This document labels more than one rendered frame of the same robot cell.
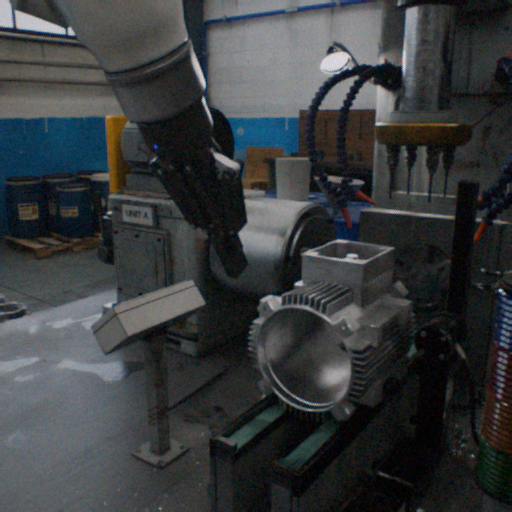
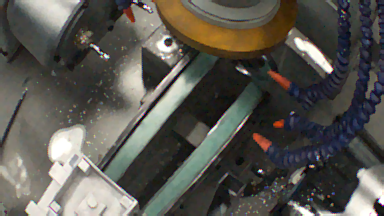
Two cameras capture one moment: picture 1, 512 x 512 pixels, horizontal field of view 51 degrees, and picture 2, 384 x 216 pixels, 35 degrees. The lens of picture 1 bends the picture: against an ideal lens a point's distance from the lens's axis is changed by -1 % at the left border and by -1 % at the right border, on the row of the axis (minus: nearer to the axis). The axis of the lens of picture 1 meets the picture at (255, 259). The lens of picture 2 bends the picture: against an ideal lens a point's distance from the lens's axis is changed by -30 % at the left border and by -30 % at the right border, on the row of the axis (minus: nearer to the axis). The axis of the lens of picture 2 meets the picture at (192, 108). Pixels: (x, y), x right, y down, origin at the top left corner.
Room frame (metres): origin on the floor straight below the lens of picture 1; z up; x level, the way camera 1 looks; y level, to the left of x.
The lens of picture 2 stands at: (0.64, -0.26, 2.12)
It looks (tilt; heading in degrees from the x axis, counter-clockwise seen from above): 72 degrees down; 356
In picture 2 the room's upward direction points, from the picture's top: 7 degrees clockwise
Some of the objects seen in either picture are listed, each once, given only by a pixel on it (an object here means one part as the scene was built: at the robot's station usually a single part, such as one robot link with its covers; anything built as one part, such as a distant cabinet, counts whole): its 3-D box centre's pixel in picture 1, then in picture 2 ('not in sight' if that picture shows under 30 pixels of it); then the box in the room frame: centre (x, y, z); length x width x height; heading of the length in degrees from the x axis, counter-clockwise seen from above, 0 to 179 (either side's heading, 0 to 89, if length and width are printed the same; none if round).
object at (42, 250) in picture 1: (70, 210); not in sight; (5.78, 1.99, 0.37); 1.20 x 0.80 x 0.74; 137
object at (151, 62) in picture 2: not in sight; (167, 54); (1.15, -0.25, 0.86); 0.07 x 0.06 x 0.12; 55
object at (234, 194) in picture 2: (460, 259); (222, 204); (0.84, -0.33, 1.12); 0.04 x 0.03 x 0.26; 145
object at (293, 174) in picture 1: (291, 179); not in sight; (3.23, -0.21, 0.99); 0.24 x 0.22 x 0.24; 52
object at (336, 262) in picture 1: (348, 272); (90, 209); (0.81, -0.15, 1.11); 0.12 x 0.11 x 0.07; 145
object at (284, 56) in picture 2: (428, 289); (256, 33); (1.15, -0.39, 0.97); 0.30 x 0.11 x 0.34; 55
